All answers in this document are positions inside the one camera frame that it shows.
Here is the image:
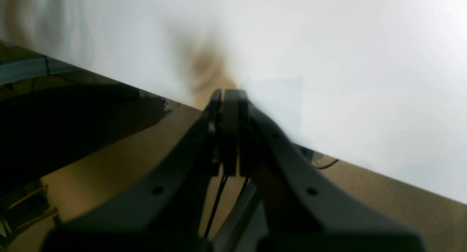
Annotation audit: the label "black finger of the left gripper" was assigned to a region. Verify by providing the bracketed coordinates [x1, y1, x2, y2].
[239, 91, 426, 252]

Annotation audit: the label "loose cables on floor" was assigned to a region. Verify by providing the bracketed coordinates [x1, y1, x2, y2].
[299, 146, 340, 171]

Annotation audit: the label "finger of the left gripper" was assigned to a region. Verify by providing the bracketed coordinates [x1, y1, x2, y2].
[41, 89, 222, 252]

